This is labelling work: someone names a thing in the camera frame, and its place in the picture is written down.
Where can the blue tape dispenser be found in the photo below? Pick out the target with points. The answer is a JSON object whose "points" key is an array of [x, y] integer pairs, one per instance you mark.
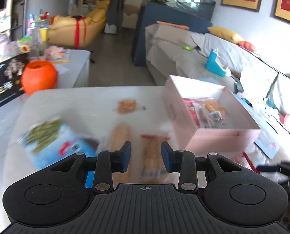
{"points": [[214, 64]]}

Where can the red sausage packet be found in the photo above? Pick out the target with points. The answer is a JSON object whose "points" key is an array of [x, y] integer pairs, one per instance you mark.
{"points": [[191, 111]]}

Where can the pink plush rabbit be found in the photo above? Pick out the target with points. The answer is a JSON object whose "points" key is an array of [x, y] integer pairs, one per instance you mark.
{"points": [[53, 51]]}

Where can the white printed bag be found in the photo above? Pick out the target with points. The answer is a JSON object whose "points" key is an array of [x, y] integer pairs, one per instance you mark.
{"points": [[257, 80]]}

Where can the orange pillow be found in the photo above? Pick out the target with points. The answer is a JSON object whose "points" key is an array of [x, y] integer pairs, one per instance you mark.
{"points": [[247, 45]]}

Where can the yellow cup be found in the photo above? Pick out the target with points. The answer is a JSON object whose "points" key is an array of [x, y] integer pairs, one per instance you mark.
{"points": [[44, 34]]}

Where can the light blue printed sheet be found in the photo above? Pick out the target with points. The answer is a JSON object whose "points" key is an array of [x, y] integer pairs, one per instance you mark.
{"points": [[266, 139]]}

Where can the small green toy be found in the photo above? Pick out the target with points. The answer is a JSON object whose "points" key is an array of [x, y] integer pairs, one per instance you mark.
{"points": [[187, 48]]}

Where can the black snack packet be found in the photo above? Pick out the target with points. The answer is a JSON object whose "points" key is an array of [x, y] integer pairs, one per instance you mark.
{"points": [[3, 85]]}

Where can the orange bolster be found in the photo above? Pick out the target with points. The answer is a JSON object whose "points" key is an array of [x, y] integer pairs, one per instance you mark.
{"points": [[173, 25]]}

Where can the dark coat on stand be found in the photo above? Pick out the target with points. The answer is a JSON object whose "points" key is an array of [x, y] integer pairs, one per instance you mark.
{"points": [[114, 4]]}

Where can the small orange snack packet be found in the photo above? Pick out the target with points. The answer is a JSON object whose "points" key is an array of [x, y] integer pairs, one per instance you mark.
{"points": [[126, 106]]}

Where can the wooden wall shelf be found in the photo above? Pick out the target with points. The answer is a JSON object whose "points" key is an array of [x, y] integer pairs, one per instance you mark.
{"points": [[20, 7]]}

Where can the blue cabinet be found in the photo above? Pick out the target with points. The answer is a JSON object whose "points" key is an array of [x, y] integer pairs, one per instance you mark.
{"points": [[145, 41]]}

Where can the red green toy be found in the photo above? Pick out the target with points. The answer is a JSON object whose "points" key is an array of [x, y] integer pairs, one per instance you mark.
{"points": [[44, 15]]}

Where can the pink water bottle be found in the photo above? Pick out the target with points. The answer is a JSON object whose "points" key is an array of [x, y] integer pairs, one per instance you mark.
{"points": [[31, 25]]}

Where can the pink cardboard box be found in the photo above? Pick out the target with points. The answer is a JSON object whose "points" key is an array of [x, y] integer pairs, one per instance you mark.
{"points": [[220, 136]]}

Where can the orange pumpkin container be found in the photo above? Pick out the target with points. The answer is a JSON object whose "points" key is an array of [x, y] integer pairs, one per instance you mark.
{"points": [[39, 78]]}

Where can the grey covered sofa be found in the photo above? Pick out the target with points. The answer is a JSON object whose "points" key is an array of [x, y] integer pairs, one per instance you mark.
{"points": [[174, 53]]}

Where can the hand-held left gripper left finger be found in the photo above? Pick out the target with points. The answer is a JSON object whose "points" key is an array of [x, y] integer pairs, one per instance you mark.
{"points": [[126, 157]]}

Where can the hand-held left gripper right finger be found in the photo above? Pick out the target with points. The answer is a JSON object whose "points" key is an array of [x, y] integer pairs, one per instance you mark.
{"points": [[166, 157]]}

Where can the clear bread packet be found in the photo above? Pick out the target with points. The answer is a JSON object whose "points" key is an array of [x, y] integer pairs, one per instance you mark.
{"points": [[120, 136], [152, 151], [213, 106]]}

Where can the green yellow toy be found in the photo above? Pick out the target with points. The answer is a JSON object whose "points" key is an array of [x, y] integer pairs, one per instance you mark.
{"points": [[25, 44]]}

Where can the white bin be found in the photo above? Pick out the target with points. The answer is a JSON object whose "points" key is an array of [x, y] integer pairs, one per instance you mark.
{"points": [[110, 29]]}

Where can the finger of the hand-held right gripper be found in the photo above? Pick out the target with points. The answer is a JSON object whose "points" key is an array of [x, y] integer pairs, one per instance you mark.
{"points": [[266, 169]]}

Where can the yellow pillow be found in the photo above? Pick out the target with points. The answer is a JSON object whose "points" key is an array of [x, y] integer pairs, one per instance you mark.
{"points": [[226, 34]]}

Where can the yellow picture book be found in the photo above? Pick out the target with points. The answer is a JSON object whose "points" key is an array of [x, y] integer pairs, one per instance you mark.
{"points": [[63, 56]]}

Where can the beige chair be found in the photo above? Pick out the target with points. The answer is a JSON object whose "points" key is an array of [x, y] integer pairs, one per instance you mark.
{"points": [[130, 15]]}

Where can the blue snack packet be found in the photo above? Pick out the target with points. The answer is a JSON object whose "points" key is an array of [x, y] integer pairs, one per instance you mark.
{"points": [[52, 148]]}

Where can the white low table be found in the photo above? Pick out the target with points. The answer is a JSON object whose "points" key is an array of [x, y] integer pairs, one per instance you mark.
{"points": [[76, 68]]}

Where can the red white blue packet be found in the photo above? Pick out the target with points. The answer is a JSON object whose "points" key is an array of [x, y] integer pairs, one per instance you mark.
{"points": [[215, 115]]}

